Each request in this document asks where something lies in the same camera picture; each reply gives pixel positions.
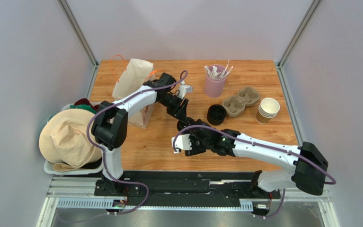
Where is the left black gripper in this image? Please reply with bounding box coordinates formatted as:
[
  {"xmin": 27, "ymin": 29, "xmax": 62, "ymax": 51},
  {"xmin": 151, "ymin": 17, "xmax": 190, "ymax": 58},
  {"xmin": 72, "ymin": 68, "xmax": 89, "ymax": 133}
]
[{"xmin": 159, "ymin": 95, "xmax": 189, "ymax": 125}]

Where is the white paper takeout bag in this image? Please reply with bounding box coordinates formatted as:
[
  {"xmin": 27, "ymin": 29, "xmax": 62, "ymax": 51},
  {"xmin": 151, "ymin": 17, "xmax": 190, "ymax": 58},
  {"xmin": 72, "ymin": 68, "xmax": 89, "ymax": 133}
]
[{"xmin": 112, "ymin": 59, "xmax": 156, "ymax": 129}]

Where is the single black cup lid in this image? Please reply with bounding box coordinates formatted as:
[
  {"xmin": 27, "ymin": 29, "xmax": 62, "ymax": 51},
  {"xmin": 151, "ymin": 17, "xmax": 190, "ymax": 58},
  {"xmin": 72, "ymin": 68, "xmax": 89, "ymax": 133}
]
[{"xmin": 177, "ymin": 117, "xmax": 195, "ymax": 131}]

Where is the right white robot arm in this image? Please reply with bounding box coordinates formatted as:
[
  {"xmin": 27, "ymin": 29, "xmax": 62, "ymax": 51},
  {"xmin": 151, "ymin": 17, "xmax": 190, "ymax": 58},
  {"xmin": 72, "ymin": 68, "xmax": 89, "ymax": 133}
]
[{"xmin": 172, "ymin": 120, "xmax": 336, "ymax": 196}]

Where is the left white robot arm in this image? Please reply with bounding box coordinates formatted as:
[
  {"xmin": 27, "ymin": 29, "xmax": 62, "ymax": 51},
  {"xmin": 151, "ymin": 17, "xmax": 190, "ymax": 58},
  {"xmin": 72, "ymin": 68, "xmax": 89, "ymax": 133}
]
[{"xmin": 87, "ymin": 70, "xmax": 189, "ymax": 184}]

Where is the stack of black lids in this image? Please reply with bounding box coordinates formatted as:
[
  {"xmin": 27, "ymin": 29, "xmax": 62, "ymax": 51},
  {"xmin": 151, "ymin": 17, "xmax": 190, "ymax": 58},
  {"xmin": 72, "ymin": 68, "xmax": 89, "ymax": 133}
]
[{"xmin": 207, "ymin": 104, "xmax": 227, "ymax": 125}]

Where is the pink straw holder cup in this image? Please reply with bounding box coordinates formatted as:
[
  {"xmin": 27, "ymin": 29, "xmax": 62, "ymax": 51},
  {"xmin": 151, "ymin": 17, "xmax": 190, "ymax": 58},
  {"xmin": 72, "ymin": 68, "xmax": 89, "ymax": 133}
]
[{"xmin": 204, "ymin": 75, "xmax": 226, "ymax": 98}]

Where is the lower pulp cup carrier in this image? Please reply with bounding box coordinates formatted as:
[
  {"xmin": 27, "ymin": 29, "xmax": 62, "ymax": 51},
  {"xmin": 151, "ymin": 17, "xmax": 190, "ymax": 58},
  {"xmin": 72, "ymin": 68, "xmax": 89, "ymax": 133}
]
[{"xmin": 221, "ymin": 86, "xmax": 260, "ymax": 118}]

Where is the stack of paper cups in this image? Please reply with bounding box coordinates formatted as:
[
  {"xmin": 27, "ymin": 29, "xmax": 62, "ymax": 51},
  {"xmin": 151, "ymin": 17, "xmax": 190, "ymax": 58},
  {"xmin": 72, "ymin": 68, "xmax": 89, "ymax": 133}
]
[{"xmin": 256, "ymin": 97, "xmax": 280, "ymax": 124}]

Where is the beige straw hat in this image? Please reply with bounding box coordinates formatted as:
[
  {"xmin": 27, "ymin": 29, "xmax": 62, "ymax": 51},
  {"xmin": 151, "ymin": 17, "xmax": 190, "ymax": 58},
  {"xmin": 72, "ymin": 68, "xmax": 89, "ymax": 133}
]
[{"xmin": 39, "ymin": 108, "xmax": 103, "ymax": 172}]

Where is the white plastic bin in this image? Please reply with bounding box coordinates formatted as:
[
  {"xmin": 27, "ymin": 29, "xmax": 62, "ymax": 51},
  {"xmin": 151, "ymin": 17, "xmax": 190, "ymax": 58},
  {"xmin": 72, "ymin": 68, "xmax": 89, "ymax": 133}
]
[{"xmin": 43, "ymin": 101, "xmax": 106, "ymax": 175}]

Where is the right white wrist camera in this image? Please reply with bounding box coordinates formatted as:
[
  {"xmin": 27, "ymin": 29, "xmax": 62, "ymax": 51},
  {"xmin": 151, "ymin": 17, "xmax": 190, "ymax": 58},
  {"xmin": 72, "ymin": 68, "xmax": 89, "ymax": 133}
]
[{"xmin": 171, "ymin": 134, "xmax": 192, "ymax": 154}]

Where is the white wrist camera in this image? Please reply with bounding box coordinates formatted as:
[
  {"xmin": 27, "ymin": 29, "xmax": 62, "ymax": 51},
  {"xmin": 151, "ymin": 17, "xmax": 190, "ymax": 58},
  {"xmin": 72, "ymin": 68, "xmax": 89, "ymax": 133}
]
[
  {"xmin": 171, "ymin": 134, "xmax": 192, "ymax": 154},
  {"xmin": 176, "ymin": 81, "xmax": 193, "ymax": 99}
]

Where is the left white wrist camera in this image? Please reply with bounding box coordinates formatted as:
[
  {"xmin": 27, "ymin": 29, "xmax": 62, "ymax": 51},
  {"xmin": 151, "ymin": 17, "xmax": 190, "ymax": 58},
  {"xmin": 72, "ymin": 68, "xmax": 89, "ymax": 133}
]
[{"xmin": 176, "ymin": 81, "xmax": 193, "ymax": 99}]

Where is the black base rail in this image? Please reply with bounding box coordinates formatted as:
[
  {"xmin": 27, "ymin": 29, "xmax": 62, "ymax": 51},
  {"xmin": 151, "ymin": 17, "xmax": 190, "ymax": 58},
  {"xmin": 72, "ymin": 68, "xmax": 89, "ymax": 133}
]
[{"xmin": 45, "ymin": 170, "xmax": 331, "ymax": 218}]

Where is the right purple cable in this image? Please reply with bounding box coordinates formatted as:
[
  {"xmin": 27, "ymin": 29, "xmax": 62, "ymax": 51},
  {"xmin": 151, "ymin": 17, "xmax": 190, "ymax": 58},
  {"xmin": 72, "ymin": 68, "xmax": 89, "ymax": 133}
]
[{"xmin": 172, "ymin": 125, "xmax": 337, "ymax": 219}]

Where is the left aluminium frame post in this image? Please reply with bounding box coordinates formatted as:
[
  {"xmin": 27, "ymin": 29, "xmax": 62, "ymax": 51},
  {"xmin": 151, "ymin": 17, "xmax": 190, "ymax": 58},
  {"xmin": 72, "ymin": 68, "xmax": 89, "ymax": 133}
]
[{"xmin": 57, "ymin": 0, "xmax": 99, "ymax": 68}]

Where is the aluminium frame post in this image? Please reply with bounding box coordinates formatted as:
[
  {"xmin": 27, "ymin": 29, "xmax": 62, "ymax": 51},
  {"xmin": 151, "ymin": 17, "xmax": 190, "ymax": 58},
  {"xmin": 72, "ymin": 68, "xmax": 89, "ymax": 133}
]
[
  {"xmin": 277, "ymin": 0, "xmax": 323, "ymax": 69},
  {"xmin": 57, "ymin": 0, "xmax": 99, "ymax": 68}
]

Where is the right aluminium frame post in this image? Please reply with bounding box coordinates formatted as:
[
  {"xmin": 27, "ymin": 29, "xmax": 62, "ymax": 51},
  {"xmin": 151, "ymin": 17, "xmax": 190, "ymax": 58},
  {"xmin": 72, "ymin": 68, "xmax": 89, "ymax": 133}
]
[{"xmin": 277, "ymin": 0, "xmax": 323, "ymax": 69}]

